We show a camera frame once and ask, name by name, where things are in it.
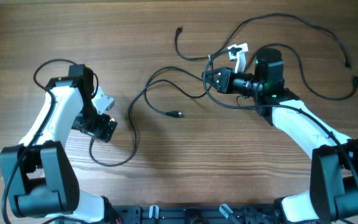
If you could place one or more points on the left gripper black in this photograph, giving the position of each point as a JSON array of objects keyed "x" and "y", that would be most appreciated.
[{"x": 97, "y": 130}]

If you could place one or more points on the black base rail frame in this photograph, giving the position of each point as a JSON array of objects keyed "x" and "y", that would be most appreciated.
[{"x": 248, "y": 214}]

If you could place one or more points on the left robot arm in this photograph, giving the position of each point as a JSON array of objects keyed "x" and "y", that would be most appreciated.
[{"x": 39, "y": 179}]

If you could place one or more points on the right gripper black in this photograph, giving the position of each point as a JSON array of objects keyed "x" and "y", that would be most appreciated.
[{"x": 224, "y": 85}]

